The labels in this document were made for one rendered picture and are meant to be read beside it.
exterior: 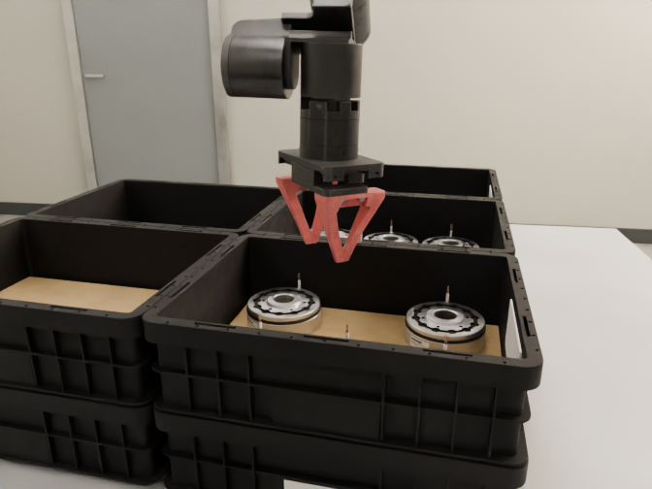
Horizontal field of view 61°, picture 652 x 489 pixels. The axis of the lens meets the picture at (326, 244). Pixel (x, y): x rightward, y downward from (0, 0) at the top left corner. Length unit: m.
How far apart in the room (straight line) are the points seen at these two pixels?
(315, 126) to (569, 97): 3.38
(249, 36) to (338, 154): 0.14
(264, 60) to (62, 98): 3.96
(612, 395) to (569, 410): 0.09
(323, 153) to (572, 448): 0.52
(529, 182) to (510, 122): 0.42
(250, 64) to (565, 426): 0.64
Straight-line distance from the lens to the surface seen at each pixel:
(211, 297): 0.73
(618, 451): 0.85
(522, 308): 0.63
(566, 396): 0.94
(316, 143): 0.52
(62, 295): 0.96
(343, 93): 0.51
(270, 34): 0.55
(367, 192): 0.51
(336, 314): 0.81
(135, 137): 4.19
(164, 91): 4.05
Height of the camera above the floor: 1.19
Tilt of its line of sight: 19 degrees down
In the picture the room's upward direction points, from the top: straight up
